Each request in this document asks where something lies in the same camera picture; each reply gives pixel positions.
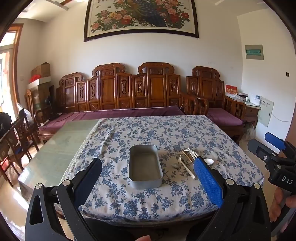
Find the grey fluffy thing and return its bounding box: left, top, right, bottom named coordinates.
left=242, top=122, right=256, bottom=141

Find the white flat box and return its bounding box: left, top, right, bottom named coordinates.
left=27, top=77, right=52, bottom=90

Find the framed floral peacock painting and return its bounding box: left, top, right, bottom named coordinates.
left=83, top=0, right=200, bottom=42

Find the carved wooden sofa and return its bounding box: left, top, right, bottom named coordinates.
left=34, top=62, right=200, bottom=144

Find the white desk device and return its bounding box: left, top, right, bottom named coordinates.
left=247, top=93, right=261, bottom=107

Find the white plastic fork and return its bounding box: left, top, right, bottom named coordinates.
left=179, top=154, right=196, bottom=180

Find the metal tin box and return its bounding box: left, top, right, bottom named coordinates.
left=129, top=145, right=163, bottom=189

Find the wooden side table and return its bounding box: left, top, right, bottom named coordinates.
left=242, top=102, right=261, bottom=128

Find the black desk lamp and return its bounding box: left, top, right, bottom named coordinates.
left=44, top=96, right=58, bottom=116

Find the person's right hand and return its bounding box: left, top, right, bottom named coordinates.
left=269, top=185, right=296, bottom=223

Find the brown cardboard box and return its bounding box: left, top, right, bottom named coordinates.
left=31, top=62, right=51, bottom=78

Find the black bag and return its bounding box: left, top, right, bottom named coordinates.
left=0, top=112, right=12, bottom=137

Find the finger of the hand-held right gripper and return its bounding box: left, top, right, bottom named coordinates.
left=264, top=132, right=296, bottom=161
left=247, top=138, right=279, bottom=164

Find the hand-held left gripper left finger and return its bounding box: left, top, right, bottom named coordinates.
left=25, top=158, right=102, bottom=241

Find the purple armchair cushion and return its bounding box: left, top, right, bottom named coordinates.
left=207, top=108, right=243, bottom=127

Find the red card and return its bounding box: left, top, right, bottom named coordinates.
left=225, top=84, right=238, bottom=97

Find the carved wooden armchair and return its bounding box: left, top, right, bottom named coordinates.
left=186, top=65, right=247, bottom=145

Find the wooden dining chair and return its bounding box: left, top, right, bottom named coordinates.
left=9, top=113, right=40, bottom=160
left=0, top=132, right=22, bottom=188

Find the green wall electric panel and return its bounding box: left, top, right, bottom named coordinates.
left=245, top=44, right=264, bottom=61

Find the long purple sofa cushion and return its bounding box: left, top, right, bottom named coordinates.
left=38, top=105, right=185, bottom=133

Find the white wall cable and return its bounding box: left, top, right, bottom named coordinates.
left=273, top=113, right=293, bottom=122

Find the blue floral tablecloth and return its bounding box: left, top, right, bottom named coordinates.
left=62, top=115, right=264, bottom=222

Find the wooden door frame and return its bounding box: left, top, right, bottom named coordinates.
left=0, top=23, right=25, bottom=109

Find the stack of cardboard boxes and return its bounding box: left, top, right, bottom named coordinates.
left=32, top=83, right=55, bottom=109

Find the clear plastic bag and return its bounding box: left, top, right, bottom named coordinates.
left=16, top=102, right=34, bottom=123

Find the white wall cabinet door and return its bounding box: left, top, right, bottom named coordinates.
left=257, top=98, right=274, bottom=128

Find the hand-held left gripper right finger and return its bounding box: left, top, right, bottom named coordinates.
left=193, top=156, right=271, bottom=241

